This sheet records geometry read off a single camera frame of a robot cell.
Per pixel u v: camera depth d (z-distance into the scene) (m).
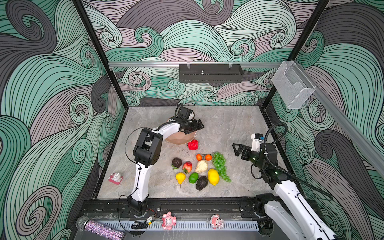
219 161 0.85
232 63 0.95
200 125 0.90
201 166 0.83
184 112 0.80
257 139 0.69
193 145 0.91
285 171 0.55
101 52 0.87
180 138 1.00
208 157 0.90
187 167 0.84
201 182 0.78
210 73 0.95
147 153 0.56
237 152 0.72
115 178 0.76
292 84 0.78
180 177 0.80
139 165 0.57
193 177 0.81
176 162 0.85
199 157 0.90
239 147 0.71
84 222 0.67
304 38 0.81
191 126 0.87
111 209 0.75
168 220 0.67
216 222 0.67
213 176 0.81
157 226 0.70
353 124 0.59
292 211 0.47
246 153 0.69
